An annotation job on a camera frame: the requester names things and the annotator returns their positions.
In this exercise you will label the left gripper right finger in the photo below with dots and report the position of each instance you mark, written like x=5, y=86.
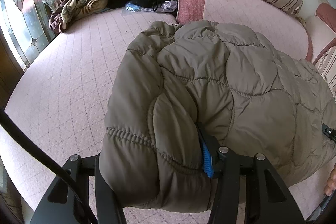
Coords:
x=212, y=163

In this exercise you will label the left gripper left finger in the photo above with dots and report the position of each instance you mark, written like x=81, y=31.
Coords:
x=109, y=209

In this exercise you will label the olive quilted puffer jacket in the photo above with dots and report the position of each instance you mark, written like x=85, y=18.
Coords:
x=250, y=96

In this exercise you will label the person right hand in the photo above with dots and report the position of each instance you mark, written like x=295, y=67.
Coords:
x=331, y=183

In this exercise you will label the pink round cushion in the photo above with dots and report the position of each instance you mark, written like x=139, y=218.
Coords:
x=321, y=30

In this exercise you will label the red pink cushion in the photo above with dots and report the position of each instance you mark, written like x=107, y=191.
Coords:
x=190, y=11

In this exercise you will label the stained glass window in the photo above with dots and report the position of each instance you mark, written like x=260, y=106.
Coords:
x=25, y=25

